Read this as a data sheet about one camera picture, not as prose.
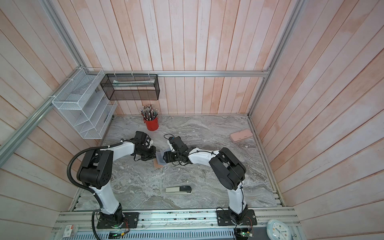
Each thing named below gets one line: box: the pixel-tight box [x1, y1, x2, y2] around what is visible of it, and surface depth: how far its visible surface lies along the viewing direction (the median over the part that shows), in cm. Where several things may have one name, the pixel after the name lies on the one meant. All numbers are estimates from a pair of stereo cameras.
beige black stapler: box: [165, 185, 192, 195], surface depth 83 cm
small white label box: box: [62, 225, 73, 238], surface depth 70 cm
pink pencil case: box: [229, 128, 253, 143], surface depth 107 cm
